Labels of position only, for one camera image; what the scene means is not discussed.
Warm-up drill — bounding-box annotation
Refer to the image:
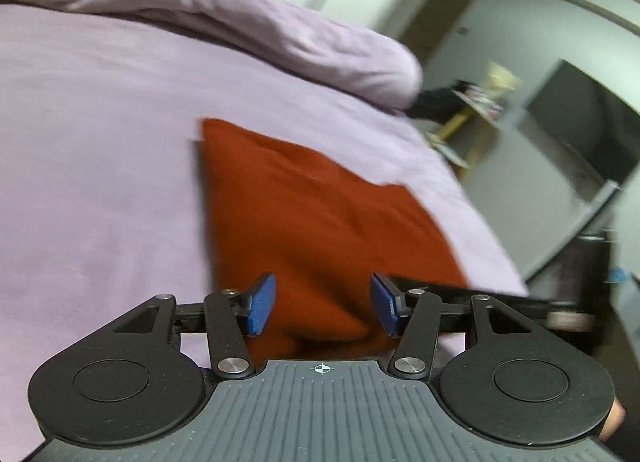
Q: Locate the black flat screen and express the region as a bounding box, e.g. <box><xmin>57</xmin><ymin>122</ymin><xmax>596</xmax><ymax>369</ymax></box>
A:
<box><xmin>524</xmin><ymin>59</ymin><xmax>640</xmax><ymax>184</ymax></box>

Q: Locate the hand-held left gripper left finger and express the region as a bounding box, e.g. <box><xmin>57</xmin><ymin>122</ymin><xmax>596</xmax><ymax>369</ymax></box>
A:
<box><xmin>114</xmin><ymin>272</ymin><xmax>277</xmax><ymax>379</ymax></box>

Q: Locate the rust red knit cardigan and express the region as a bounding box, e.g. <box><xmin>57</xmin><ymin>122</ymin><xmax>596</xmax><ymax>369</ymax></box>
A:
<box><xmin>200</xmin><ymin>117</ymin><xmax>471</xmax><ymax>373</ymax></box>

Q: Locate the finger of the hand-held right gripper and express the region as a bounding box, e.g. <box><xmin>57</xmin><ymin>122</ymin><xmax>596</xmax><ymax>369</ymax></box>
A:
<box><xmin>388</xmin><ymin>274</ymin><xmax>592</xmax><ymax>316</ymax></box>

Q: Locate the grey cabinet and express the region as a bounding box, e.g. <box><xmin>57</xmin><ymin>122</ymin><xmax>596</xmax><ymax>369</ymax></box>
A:
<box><xmin>462</xmin><ymin>107</ymin><xmax>627</xmax><ymax>284</ymax></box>

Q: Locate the dark cloth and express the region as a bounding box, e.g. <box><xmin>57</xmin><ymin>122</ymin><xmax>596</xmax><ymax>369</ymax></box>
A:
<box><xmin>412</xmin><ymin>85</ymin><xmax>468</xmax><ymax>121</ymax></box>

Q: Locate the lilac duvet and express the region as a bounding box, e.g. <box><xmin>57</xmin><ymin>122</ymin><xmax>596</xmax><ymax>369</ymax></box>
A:
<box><xmin>0</xmin><ymin>0</ymin><xmax>424</xmax><ymax>112</ymax></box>

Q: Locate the yellow metal shelf stand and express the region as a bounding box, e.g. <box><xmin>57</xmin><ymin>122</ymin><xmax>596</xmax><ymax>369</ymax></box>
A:
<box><xmin>425</xmin><ymin>61</ymin><xmax>523</xmax><ymax>169</ymax></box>

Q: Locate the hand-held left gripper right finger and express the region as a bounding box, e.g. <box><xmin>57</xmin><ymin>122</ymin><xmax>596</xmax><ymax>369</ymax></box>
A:
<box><xmin>369</xmin><ymin>272</ymin><xmax>537</xmax><ymax>379</ymax></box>

